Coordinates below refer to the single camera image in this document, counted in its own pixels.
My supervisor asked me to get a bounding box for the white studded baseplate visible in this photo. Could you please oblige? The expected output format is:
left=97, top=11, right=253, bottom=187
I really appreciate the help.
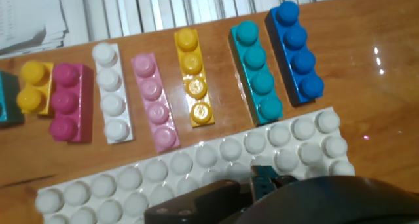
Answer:
left=34, top=106, right=356, bottom=224

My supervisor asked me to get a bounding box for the stack of white papers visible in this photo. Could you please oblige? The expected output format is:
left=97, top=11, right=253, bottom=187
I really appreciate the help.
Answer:
left=0, top=0, right=71, bottom=56

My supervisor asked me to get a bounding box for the teal four-stud block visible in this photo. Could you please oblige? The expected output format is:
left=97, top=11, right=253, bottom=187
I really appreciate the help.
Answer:
left=228, top=20, right=284, bottom=126

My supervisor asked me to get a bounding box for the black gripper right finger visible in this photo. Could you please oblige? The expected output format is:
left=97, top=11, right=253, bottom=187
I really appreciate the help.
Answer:
left=235, top=164, right=419, bottom=224

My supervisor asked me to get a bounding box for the teal two-stud block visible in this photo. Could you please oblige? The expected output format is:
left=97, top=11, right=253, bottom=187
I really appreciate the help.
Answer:
left=0, top=69, right=26, bottom=128

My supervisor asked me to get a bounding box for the white flat four-stud block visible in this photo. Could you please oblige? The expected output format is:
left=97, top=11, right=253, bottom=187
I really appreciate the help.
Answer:
left=91, top=42, right=134, bottom=145

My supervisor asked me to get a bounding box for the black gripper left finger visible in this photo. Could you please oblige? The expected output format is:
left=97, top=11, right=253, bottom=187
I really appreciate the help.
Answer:
left=143, top=179, right=255, bottom=224

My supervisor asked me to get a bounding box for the yellow flat four-stud block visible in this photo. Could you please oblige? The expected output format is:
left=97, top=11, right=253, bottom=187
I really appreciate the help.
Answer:
left=173, top=28, right=216, bottom=128

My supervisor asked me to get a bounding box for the blue four-stud block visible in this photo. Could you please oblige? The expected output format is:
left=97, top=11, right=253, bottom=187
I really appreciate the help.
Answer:
left=264, top=0, right=325, bottom=107

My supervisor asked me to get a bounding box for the varnished wooden board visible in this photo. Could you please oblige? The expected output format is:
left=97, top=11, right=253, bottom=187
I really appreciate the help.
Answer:
left=0, top=0, right=419, bottom=224

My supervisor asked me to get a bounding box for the yellow two-stud block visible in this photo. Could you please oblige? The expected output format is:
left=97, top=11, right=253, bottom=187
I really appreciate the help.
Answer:
left=16, top=60, right=55, bottom=117

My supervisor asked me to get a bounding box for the pink flat four-stud block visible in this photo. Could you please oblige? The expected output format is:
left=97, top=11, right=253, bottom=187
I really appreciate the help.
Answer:
left=130, top=52, right=181, bottom=153

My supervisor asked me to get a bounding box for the magenta three-stud block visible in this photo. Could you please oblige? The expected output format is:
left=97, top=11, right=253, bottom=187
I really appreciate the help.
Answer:
left=48, top=62, right=95, bottom=143

